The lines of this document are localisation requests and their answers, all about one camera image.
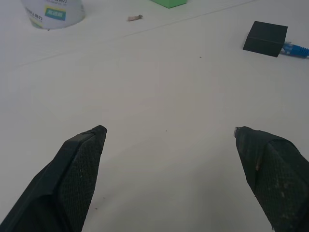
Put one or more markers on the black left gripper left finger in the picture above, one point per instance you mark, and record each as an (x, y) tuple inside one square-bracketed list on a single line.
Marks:
[(70, 178)]

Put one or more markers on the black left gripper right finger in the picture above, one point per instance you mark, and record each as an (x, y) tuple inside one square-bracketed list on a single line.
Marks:
[(277, 178)]

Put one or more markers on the black square box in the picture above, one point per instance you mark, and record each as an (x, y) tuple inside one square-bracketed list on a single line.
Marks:
[(265, 39)]

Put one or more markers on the white printed container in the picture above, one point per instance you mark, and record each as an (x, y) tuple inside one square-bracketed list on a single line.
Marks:
[(51, 13)]

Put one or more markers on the small brown scrap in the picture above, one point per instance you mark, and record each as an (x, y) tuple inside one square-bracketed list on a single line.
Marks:
[(134, 18)]

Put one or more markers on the green box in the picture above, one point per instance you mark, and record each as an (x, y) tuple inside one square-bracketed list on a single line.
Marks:
[(170, 3)]

